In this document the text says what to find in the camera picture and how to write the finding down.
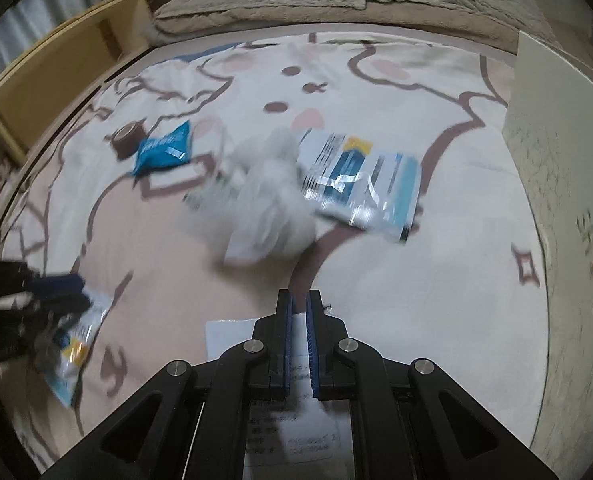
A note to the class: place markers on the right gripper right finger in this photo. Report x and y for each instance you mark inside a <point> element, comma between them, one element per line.
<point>329,376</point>

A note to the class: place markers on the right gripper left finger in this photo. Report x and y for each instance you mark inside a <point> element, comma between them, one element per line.
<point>271,373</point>

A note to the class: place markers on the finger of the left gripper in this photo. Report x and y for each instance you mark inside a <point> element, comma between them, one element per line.
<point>54,286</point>

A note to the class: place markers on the small white blue sachet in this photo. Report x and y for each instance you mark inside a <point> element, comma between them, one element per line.
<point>63,351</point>

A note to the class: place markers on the blue snack packet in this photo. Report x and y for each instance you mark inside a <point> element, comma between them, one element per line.
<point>170,151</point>

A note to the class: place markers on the clear plastic bag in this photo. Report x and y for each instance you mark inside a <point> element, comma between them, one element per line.
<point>254,208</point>

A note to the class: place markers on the white blue medicine sachet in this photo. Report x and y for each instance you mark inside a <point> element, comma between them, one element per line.
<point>350,180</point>

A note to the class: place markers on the brown tape roll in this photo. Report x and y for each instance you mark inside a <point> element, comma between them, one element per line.
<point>126,140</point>

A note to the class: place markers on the cartoon print blanket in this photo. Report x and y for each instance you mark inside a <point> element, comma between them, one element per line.
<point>464,289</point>

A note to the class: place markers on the wooden bedside shelf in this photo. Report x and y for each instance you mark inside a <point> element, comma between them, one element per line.
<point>47,79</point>

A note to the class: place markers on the white shoe box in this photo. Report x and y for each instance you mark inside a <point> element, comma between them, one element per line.
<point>549,132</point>

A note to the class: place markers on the beige folded duvet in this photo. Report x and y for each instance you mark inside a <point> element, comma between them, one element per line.
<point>441,21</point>

